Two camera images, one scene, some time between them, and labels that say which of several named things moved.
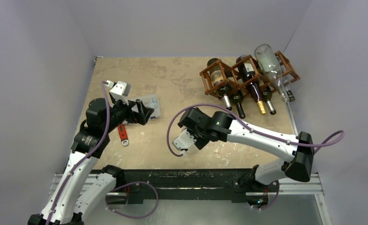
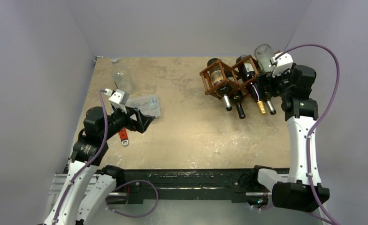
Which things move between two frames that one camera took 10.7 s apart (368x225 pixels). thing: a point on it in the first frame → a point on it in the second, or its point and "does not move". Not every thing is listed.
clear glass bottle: (265, 56) does not move
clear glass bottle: (193, 148) → (122, 78)
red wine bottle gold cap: (246, 71) does not move
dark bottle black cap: (237, 97) does not move
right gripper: (188, 123) → (265, 83)
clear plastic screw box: (149, 101) does not move
